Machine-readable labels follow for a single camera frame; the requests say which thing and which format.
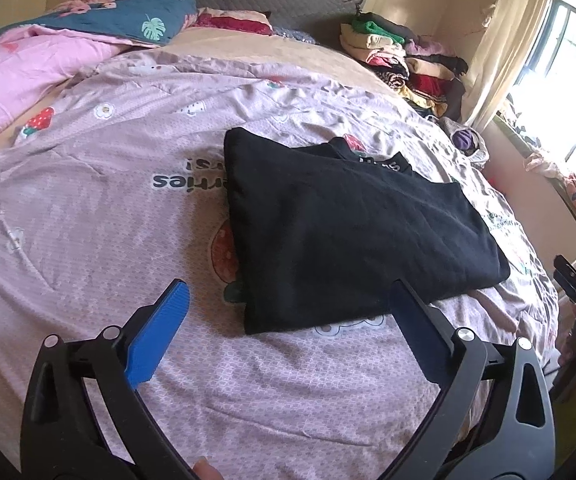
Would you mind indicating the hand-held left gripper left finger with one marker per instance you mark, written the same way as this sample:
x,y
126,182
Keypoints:
x,y
160,335

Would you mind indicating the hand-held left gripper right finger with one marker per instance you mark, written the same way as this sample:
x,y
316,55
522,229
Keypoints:
x,y
418,335

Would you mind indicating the black sweater with orange patches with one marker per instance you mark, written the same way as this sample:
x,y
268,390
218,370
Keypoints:
x,y
343,235

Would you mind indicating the pile of folded clothes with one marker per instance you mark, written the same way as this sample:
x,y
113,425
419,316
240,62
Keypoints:
x,y
408,65

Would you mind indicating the person's left hand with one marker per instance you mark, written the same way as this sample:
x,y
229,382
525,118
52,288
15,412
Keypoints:
x,y
207,470

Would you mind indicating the pink strawberry printed blanket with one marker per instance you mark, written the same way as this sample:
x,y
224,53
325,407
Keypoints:
x,y
92,210

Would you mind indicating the plastic bag with purple cloth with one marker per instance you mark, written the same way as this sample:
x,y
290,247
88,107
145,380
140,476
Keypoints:
x,y
465,140

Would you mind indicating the window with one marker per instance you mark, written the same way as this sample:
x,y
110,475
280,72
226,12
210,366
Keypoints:
x,y
573,60

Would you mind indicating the cream curtain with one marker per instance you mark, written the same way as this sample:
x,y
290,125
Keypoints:
x,y
508,35

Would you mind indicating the beige bed sheet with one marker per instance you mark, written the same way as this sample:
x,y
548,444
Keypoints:
x,y
248,47

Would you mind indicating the pink floral quilt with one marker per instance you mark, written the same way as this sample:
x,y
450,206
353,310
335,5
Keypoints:
x,y
17,70

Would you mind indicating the red pillow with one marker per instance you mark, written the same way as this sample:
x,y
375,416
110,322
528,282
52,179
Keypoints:
x,y
227,22

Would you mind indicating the blue leaf printed quilt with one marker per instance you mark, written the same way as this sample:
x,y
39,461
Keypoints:
x,y
132,12

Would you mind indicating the blue patterned pillow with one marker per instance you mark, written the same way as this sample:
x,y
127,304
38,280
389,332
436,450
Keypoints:
x,y
293,35

